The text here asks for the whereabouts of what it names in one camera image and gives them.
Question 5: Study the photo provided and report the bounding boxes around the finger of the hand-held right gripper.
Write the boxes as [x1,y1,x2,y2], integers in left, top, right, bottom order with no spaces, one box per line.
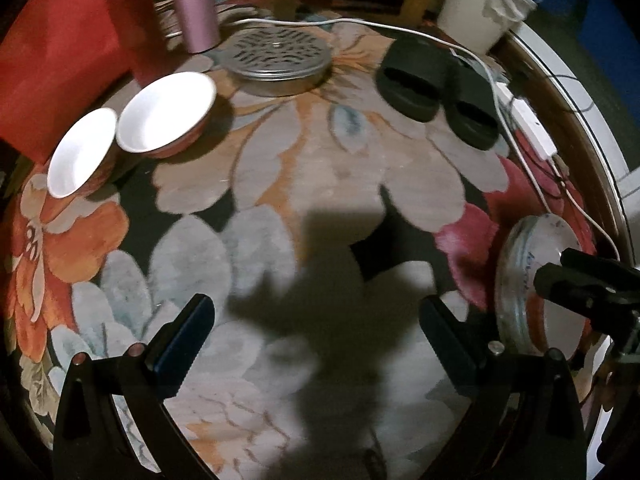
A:
[532,262,640,320]
[560,247,640,292]

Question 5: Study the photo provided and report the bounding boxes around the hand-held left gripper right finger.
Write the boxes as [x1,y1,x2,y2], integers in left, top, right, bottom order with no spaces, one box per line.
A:
[400,295,587,480]

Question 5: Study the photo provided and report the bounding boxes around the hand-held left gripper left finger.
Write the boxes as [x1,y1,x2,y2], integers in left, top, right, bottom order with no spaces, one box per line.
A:
[51,293,222,480]

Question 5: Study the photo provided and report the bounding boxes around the blue floral white plate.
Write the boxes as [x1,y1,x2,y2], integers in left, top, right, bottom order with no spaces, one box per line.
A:
[507,212,594,356]
[502,216,546,356]

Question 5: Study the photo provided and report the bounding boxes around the white plate leaf pattern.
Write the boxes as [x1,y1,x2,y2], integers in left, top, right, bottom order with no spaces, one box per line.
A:
[494,220,531,356]

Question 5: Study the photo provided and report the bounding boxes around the white power strip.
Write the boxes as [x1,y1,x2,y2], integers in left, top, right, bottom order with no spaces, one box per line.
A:
[495,82,558,158]

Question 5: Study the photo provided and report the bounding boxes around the black slipper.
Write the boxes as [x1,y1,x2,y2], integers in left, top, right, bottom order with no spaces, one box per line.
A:
[376,36,463,122]
[442,57,503,151]

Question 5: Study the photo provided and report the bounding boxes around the small red bowl white inside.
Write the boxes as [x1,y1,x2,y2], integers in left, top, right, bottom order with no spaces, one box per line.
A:
[46,107,120,199]

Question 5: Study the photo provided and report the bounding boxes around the white bucket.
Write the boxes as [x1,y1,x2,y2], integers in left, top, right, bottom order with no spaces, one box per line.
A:
[437,0,538,56]

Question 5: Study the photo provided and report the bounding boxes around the round perforated metal tin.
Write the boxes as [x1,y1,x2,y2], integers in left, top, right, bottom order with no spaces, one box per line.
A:
[217,29,333,97]

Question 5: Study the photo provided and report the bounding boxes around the pink tumbler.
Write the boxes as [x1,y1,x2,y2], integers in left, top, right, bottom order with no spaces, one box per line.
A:
[165,0,221,55]

